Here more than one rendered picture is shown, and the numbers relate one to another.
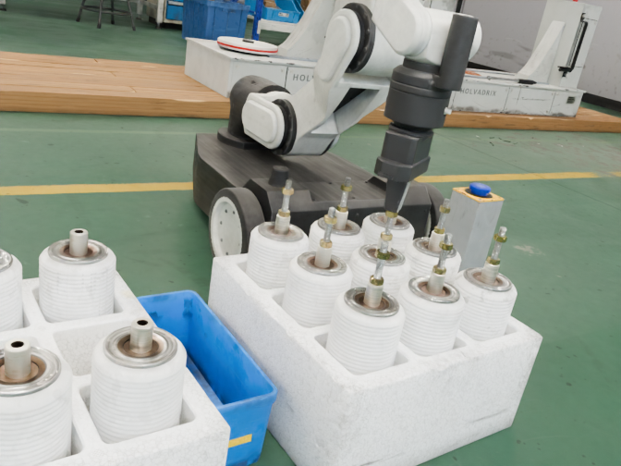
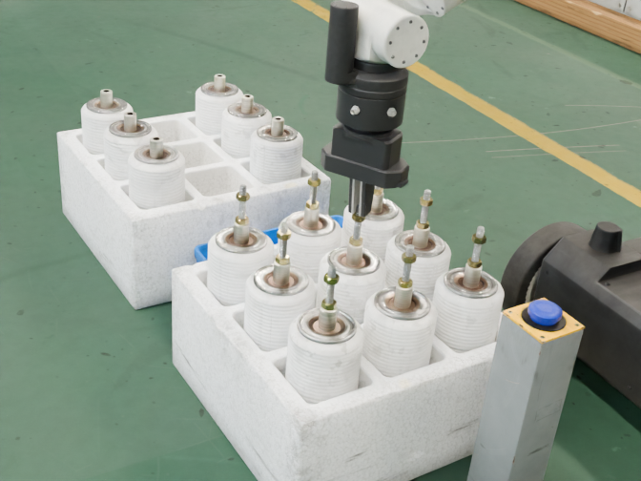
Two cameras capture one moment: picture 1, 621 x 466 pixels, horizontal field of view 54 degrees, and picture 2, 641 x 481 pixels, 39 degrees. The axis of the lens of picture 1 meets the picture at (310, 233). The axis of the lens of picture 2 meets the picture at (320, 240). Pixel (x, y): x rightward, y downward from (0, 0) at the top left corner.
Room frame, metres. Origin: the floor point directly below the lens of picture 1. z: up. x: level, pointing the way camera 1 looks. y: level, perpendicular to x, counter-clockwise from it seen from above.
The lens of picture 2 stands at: (0.92, -1.22, 0.92)
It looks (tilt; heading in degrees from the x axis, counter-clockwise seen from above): 30 degrees down; 94
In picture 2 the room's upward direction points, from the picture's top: 5 degrees clockwise
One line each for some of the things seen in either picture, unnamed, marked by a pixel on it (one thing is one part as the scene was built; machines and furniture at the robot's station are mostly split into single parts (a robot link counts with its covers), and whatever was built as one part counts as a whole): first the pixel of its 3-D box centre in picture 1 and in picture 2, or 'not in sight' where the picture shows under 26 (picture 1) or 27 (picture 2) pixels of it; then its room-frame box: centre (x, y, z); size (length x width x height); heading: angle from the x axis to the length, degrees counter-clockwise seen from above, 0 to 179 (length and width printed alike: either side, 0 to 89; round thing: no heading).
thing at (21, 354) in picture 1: (18, 359); (130, 122); (0.47, 0.25, 0.26); 0.02 x 0.02 x 0.03
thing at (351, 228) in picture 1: (338, 226); (420, 243); (0.99, -0.05, 0.25); 0.08 x 0.08 x 0.01
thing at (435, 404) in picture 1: (362, 341); (343, 352); (0.90, -0.12, 0.09); 0.39 x 0.39 x 0.18; 38
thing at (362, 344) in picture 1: (358, 359); (238, 292); (0.73, -0.10, 0.16); 0.10 x 0.10 x 0.18
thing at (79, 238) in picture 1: (79, 242); (278, 127); (0.73, 0.30, 0.26); 0.02 x 0.02 x 0.03
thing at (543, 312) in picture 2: (479, 190); (544, 314); (1.13, -0.30, 0.32); 0.04 x 0.04 x 0.02
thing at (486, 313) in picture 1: (471, 330); (321, 383); (0.88, -0.28, 0.16); 0.10 x 0.10 x 0.18
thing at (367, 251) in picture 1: (382, 255); (353, 261); (0.90, -0.12, 0.25); 0.08 x 0.08 x 0.01
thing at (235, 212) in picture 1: (236, 233); (552, 277); (1.24, 0.16, 0.10); 0.20 x 0.05 x 0.20; 35
